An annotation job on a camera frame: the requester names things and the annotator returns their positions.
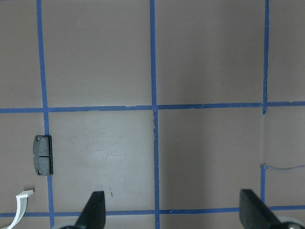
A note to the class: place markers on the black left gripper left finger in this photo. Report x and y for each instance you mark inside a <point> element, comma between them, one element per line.
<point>93,215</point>

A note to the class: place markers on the dark grey brake pad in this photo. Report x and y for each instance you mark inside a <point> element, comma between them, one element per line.
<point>42,155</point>

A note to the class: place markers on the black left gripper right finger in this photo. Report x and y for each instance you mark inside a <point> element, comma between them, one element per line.
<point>253,213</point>

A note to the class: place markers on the white curved plastic clip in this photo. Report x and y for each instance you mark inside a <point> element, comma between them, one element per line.
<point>22,200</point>

